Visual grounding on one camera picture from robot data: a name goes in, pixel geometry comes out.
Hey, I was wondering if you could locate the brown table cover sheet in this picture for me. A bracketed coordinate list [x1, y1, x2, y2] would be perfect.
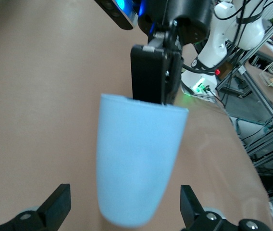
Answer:
[0, 0, 273, 231]

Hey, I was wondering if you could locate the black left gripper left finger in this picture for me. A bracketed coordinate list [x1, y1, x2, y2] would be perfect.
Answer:
[0, 183, 71, 231]

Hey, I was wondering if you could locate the aluminium frame shelving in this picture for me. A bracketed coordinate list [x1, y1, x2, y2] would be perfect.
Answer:
[214, 14, 273, 231]

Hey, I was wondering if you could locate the light blue plastic cup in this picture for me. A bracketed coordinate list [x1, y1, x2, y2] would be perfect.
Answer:
[95, 93, 190, 229]

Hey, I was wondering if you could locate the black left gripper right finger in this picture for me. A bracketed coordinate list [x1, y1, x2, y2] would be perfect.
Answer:
[180, 184, 272, 231]

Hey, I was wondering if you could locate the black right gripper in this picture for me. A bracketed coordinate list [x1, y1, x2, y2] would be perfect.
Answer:
[130, 0, 212, 105]

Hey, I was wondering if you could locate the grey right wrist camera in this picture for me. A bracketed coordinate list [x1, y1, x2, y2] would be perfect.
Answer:
[95, 0, 140, 31]

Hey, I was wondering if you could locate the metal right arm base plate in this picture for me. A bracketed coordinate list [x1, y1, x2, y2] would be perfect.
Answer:
[181, 89, 221, 103]

